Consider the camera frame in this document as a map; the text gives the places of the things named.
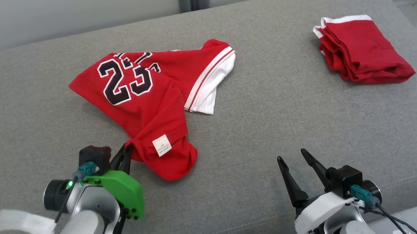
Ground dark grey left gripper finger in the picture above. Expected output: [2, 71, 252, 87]
[122, 147, 133, 175]
[108, 145, 129, 173]

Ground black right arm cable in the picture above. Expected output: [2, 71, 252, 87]
[359, 201, 417, 234]

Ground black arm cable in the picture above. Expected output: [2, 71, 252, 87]
[37, 178, 81, 234]
[359, 201, 417, 234]

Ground teal right camera connector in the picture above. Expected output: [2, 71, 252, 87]
[350, 183, 381, 210]

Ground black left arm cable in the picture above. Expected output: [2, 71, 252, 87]
[37, 178, 81, 234]

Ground teal camera connector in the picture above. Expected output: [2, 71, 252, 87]
[71, 161, 100, 183]
[350, 183, 381, 210]

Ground teal left camera connector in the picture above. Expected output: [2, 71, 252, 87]
[71, 161, 100, 183]

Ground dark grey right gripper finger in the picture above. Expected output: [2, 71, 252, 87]
[300, 147, 330, 191]
[277, 155, 309, 208]

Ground red Bulls 23 shorts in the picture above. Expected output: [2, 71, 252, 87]
[313, 12, 416, 87]

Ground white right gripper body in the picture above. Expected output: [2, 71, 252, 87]
[293, 191, 358, 234]

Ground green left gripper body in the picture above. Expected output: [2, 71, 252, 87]
[83, 169, 145, 222]

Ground red Bulls 23 jersey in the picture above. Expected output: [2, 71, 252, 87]
[67, 38, 242, 186]

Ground white left cable tape tag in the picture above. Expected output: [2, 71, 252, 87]
[0, 207, 58, 234]

